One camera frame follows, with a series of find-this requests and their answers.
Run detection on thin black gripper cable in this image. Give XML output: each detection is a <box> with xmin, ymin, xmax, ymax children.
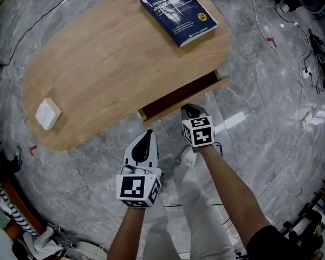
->
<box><xmin>213</xmin><ymin>141</ymin><xmax>224</xmax><ymax>157</ymax></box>

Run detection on person's right forearm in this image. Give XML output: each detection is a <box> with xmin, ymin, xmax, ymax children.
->
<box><xmin>199</xmin><ymin>144</ymin><xmax>271</xmax><ymax>250</ymax></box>

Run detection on striped black white garment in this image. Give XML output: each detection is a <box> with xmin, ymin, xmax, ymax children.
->
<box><xmin>0</xmin><ymin>190</ymin><xmax>40</xmax><ymax>237</ymax></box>

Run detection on orange sofa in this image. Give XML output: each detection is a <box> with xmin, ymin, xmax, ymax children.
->
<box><xmin>0</xmin><ymin>179</ymin><xmax>47</xmax><ymax>241</ymax></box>

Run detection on person's light grey trousers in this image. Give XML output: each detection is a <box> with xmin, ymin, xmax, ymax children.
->
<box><xmin>142</xmin><ymin>155</ymin><xmax>243</xmax><ymax>260</ymax></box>

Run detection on white power strip with plugs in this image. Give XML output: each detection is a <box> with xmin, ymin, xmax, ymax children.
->
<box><xmin>300</xmin><ymin>66</ymin><xmax>314</xmax><ymax>79</ymax></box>

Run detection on pile of white clothes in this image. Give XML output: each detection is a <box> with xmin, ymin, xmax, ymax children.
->
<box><xmin>23</xmin><ymin>225</ymin><xmax>109</xmax><ymax>260</ymax></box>

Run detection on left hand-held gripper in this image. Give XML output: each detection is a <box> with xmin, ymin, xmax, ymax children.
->
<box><xmin>115</xmin><ymin>129</ymin><xmax>164</xmax><ymax>209</ymax></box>

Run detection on tangle of black cables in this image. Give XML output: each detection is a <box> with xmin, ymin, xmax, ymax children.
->
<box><xmin>297</xmin><ymin>27</ymin><xmax>325</xmax><ymax>93</ymax></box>

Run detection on long white cable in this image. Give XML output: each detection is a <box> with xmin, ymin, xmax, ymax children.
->
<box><xmin>243</xmin><ymin>0</ymin><xmax>315</xmax><ymax>124</ymax></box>

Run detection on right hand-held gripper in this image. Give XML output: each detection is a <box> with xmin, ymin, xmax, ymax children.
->
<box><xmin>180</xmin><ymin>103</ymin><xmax>216</xmax><ymax>154</ymax></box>

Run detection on small white box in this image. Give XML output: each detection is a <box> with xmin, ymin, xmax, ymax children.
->
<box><xmin>35</xmin><ymin>97</ymin><xmax>63</xmax><ymax>131</ymax></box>

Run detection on wooden coffee table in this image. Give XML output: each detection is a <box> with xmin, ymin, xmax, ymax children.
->
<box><xmin>21</xmin><ymin>0</ymin><xmax>232</xmax><ymax>152</ymax></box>

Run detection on person's left forearm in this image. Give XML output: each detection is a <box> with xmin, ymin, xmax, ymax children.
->
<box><xmin>107</xmin><ymin>206</ymin><xmax>147</xmax><ymax>260</ymax></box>

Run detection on black tripod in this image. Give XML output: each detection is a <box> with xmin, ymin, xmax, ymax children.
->
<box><xmin>283</xmin><ymin>179</ymin><xmax>325</xmax><ymax>254</ymax></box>

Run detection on dark blue book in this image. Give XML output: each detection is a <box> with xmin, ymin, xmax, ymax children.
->
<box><xmin>139</xmin><ymin>0</ymin><xmax>219</xmax><ymax>48</ymax></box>

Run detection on person's white shoe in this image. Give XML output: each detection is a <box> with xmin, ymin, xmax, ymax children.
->
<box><xmin>180</xmin><ymin>145</ymin><xmax>199</xmax><ymax>170</ymax></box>

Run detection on person's dark shirt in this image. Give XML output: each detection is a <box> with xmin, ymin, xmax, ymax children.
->
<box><xmin>246</xmin><ymin>225</ymin><xmax>324</xmax><ymax>260</ymax></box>

